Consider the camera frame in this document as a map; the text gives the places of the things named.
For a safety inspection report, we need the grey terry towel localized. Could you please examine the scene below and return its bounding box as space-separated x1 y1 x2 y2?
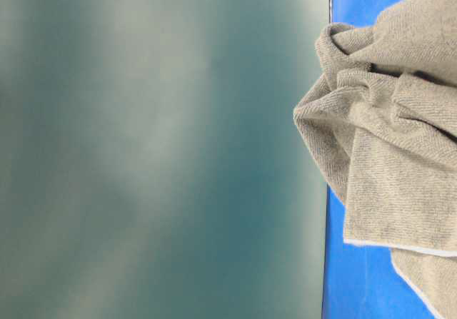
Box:
293 0 456 318

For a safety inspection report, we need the blue table cloth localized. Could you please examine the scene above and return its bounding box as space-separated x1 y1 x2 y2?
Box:
322 0 432 318

